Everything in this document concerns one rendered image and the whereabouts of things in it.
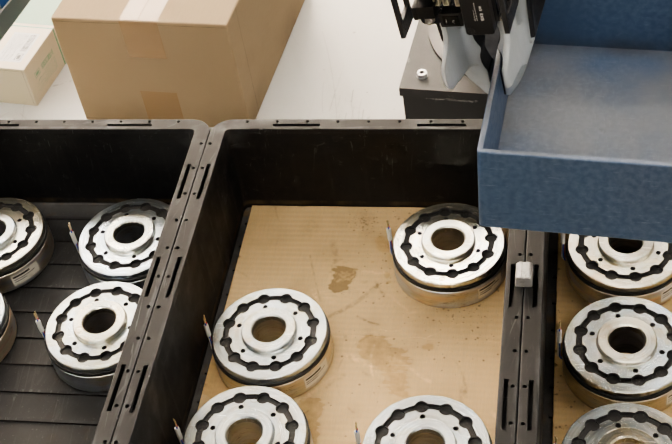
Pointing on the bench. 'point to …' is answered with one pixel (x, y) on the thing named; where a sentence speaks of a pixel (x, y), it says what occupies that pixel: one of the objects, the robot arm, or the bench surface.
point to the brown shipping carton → (180, 26)
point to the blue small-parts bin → (586, 116)
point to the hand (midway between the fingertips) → (499, 71)
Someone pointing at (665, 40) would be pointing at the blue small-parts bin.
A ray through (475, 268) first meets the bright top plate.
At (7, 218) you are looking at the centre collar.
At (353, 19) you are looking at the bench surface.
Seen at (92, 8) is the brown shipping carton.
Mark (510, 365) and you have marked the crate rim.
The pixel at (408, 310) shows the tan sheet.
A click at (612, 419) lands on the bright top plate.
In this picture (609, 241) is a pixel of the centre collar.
